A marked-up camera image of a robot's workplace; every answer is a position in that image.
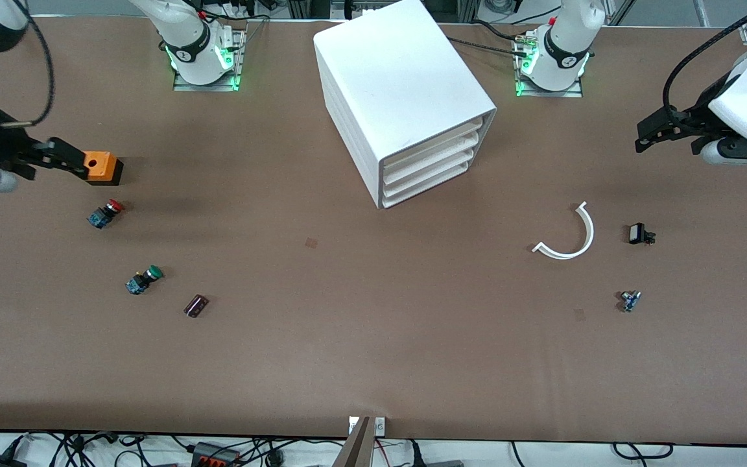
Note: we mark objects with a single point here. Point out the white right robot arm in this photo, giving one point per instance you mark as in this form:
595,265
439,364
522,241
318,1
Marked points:
185,39

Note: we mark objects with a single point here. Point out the black floor plug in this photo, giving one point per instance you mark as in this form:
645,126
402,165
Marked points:
415,454

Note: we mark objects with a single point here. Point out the green-capped push button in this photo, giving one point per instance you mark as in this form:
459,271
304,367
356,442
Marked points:
143,280

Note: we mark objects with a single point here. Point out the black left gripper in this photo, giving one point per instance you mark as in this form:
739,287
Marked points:
696,120

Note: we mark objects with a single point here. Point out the small black switch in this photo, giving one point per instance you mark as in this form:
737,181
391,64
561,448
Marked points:
637,233

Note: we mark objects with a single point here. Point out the white plastic drawer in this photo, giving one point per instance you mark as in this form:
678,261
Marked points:
432,159
432,172
428,185
432,146

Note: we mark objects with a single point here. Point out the white drawer cabinet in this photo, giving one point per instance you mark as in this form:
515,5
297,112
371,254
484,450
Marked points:
393,71

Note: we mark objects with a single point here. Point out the white curved plastic strip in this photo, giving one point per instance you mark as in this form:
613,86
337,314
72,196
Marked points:
589,230

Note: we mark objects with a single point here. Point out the dark purple small block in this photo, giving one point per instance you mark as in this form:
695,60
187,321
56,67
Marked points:
196,306

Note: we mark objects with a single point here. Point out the red-capped push button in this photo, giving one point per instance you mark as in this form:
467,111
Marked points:
104,215

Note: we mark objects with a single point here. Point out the black orange power strip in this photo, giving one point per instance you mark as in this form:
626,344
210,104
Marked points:
214,455

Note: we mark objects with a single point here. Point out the metal base plate right arm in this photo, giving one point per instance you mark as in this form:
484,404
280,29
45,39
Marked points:
234,81

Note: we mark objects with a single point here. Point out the small blue electronic component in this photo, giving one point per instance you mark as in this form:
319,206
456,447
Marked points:
630,301

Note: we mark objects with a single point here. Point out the small white bracket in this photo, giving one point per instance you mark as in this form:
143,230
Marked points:
380,425
353,425

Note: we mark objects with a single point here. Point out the orange box with hole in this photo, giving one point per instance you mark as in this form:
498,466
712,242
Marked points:
104,167

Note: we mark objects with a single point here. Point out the wooden post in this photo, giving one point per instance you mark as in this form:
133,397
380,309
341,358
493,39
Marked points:
357,447

